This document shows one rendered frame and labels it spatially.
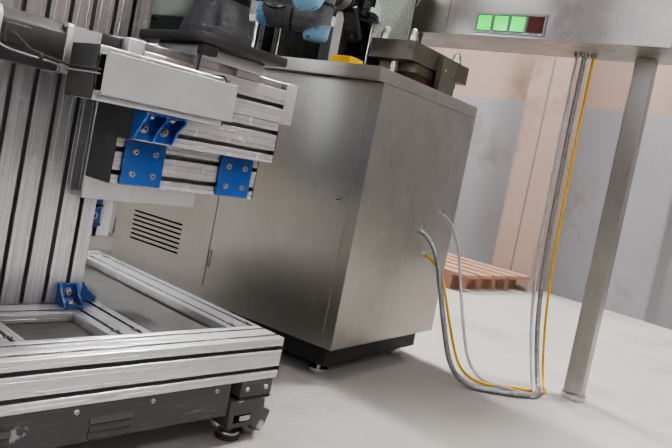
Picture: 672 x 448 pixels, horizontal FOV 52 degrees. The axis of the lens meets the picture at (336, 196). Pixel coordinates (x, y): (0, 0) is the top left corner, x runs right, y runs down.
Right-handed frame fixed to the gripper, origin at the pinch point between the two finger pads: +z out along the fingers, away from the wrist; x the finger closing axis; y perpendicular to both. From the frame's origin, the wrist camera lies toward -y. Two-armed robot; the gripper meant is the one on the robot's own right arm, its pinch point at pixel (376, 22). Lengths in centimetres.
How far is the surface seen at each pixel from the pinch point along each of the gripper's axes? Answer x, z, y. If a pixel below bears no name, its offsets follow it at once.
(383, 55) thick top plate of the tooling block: -9.5, -6.5, -11.6
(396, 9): -0.2, 10.1, 7.3
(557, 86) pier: 28, 269, 29
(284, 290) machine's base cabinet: -6, -29, -87
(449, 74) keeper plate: -22.0, 15.6, -11.7
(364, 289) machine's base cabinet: -26, -18, -82
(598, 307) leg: -77, 46, -77
